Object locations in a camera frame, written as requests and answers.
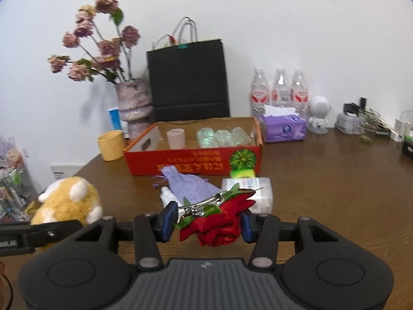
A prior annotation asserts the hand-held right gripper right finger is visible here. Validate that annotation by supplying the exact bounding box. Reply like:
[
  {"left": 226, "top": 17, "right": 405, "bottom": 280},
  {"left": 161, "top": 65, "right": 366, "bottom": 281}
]
[{"left": 240, "top": 210, "right": 339, "bottom": 270}]

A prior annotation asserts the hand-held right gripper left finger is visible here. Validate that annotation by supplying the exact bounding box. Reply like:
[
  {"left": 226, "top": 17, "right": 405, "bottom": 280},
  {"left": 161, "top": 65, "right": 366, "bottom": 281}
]
[{"left": 69, "top": 201, "right": 179, "bottom": 270}]

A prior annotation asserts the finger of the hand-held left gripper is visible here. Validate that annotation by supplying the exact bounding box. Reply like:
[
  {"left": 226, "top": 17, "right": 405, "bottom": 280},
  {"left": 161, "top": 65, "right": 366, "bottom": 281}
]
[{"left": 0, "top": 220, "right": 83, "bottom": 255}]

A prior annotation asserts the red artificial rose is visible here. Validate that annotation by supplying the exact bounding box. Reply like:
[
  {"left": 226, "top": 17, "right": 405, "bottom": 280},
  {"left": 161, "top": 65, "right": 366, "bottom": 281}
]
[{"left": 174, "top": 183, "right": 257, "bottom": 247}]

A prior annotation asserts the white wipes packet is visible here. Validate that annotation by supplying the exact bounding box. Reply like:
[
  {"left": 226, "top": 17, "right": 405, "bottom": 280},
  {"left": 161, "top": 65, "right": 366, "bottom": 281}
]
[{"left": 221, "top": 177, "right": 274, "bottom": 214}]

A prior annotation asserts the yellow and white plush toy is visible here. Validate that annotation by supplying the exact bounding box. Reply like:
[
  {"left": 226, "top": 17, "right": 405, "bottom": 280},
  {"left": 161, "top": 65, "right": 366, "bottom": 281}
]
[{"left": 30, "top": 176, "right": 104, "bottom": 227}]

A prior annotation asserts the purple knitted pouch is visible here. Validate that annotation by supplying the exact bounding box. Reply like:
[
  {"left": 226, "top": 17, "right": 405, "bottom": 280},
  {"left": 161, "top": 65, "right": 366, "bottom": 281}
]
[{"left": 152, "top": 165, "right": 223, "bottom": 207}]

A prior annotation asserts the red cardboard box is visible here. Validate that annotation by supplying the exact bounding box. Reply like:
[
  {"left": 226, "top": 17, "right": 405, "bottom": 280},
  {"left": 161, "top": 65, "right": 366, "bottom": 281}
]
[{"left": 123, "top": 117, "right": 265, "bottom": 176}]

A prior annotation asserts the pink round container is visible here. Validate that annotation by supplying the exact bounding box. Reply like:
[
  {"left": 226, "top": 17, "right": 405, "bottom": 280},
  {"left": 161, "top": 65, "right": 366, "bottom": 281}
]
[{"left": 166, "top": 128, "right": 185, "bottom": 150}]

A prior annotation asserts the rack of colourful packets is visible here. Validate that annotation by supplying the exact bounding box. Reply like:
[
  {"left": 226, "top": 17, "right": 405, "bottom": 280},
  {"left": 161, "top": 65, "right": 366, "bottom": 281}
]
[{"left": 0, "top": 136, "right": 37, "bottom": 223}]

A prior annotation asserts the clear green packet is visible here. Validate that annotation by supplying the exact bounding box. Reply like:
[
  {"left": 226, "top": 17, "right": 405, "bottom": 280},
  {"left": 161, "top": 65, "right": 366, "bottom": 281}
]
[
  {"left": 231, "top": 127, "right": 252, "bottom": 146},
  {"left": 215, "top": 130, "right": 231, "bottom": 147},
  {"left": 197, "top": 128, "right": 215, "bottom": 149}
]

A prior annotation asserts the yellow mug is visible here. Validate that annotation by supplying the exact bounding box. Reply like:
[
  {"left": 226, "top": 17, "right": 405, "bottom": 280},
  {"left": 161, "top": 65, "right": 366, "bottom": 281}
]
[{"left": 97, "top": 130, "right": 127, "bottom": 161}]

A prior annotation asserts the purple tissue pack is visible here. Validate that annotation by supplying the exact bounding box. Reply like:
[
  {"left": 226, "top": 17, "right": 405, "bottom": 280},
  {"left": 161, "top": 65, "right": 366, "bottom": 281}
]
[{"left": 260, "top": 104, "right": 308, "bottom": 143}]

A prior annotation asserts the blue and white tube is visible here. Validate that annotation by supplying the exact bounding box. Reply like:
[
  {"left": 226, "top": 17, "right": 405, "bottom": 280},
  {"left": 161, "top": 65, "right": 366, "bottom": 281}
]
[{"left": 108, "top": 107, "right": 123, "bottom": 131}]

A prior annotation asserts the purple mottled vase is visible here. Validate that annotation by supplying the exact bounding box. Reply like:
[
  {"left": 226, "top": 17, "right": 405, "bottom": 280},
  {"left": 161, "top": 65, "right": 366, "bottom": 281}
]
[{"left": 115, "top": 78, "right": 154, "bottom": 140}]

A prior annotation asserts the clear water bottle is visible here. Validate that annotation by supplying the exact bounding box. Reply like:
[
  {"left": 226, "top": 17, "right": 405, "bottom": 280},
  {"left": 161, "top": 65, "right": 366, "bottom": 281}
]
[
  {"left": 291, "top": 69, "right": 309, "bottom": 112},
  {"left": 272, "top": 68, "right": 292, "bottom": 108},
  {"left": 250, "top": 68, "right": 271, "bottom": 118}
]

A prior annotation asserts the white astronaut figure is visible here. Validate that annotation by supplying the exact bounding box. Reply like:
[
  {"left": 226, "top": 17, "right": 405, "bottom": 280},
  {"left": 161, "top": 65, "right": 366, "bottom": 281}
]
[{"left": 307, "top": 95, "right": 330, "bottom": 134}]

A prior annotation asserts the black paper bag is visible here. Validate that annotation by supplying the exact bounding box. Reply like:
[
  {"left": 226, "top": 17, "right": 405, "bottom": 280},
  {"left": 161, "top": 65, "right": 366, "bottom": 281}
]
[{"left": 146, "top": 17, "right": 231, "bottom": 122}]

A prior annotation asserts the clear perfume bottle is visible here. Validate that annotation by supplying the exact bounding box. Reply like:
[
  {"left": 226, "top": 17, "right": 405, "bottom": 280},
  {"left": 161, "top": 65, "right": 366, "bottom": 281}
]
[{"left": 335, "top": 103, "right": 361, "bottom": 134}]

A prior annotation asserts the clear glass cup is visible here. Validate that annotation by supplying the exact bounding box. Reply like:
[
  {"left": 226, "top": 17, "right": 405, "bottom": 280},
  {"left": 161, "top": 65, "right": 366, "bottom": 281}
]
[{"left": 359, "top": 110, "right": 381, "bottom": 143}]

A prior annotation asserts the white adapter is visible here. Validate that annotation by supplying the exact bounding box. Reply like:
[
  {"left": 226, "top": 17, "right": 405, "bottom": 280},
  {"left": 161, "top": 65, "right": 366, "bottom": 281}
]
[{"left": 390, "top": 118, "right": 405, "bottom": 142}]

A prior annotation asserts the dried pink rose bouquet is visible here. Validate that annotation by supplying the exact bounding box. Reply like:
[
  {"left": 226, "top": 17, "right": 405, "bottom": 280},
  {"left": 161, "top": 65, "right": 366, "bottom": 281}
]
[{"left": 48, "top": 0, "right": 141, "bottom": 84}]

